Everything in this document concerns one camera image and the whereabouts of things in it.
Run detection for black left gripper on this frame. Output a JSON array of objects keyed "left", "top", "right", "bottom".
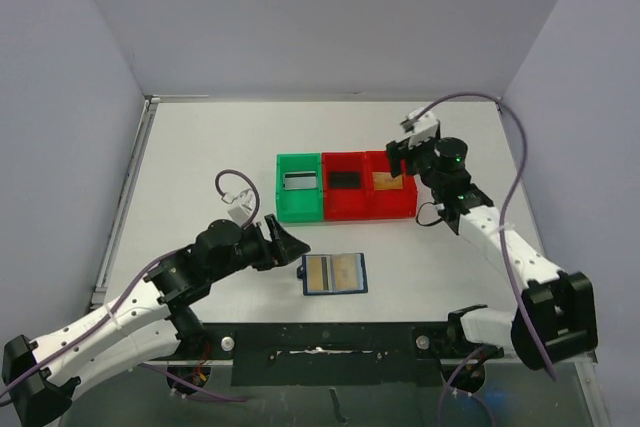
[{"left": 210, "top": 214, "right": 309, "bottom": 281}]

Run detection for blue leather card holder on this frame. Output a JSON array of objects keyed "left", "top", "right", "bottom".
[{"left": 296, "top": 253, "right": 369, "bottom": 296}]

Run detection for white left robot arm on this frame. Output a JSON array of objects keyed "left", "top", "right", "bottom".
[{"left": 1, "top": 215, "right": 311, "bottom": 426}]

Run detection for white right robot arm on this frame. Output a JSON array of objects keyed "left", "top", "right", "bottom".
[{"left": 386, "top": 136, "right": 598, "bottom": 370}]

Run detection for silver card in green bin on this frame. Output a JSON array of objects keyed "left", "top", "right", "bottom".
[{"left": 283, "top": 171, "right": 318, "bottom": 191}]

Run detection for black card in red bin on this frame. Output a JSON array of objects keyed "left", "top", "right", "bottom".
[{"left": 328, "top": 171, "right": 362, "bottom": 190}]

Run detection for green plastic bin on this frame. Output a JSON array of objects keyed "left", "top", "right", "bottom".
[{"left": 275, "top": 153, "right": 324, "bottom": 223}]

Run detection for red plastic bin right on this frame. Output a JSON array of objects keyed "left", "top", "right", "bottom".
[{"left": 365, "top": 151, "right": 418, "bottom": 220}]

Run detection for red plastic bin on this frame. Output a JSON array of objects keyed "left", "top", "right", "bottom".
[
  {"left": 322, "top": 151, "right": 370, "bottom": 221},
  {"left": 365, "top": 151, "right": 418, "bottom": 220}
]

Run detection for red plastic bin middle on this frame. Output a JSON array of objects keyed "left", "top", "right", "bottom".
[{"left": 322, "top": 151, "right": 370, "bottom": 221}]

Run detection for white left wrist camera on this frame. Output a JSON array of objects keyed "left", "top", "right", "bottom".
[{"left": 222, "top": 189, "right": 256, "bottom": 224}]

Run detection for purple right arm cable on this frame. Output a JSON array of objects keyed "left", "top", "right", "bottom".
[{"left": 404, "top": 91, "right": 559, "bottom": 427}]

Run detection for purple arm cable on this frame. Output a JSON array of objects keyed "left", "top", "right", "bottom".
[
  {"left": 404, "top": 91, "right": 559, "bottom": 427},
  {"left": 0, "top": 169, "right": 264, "bottom": 406}
]

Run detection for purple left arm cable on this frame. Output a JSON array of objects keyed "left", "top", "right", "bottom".
[{"left": 0, "top": 169, "right": 264, "bottom": 406}]

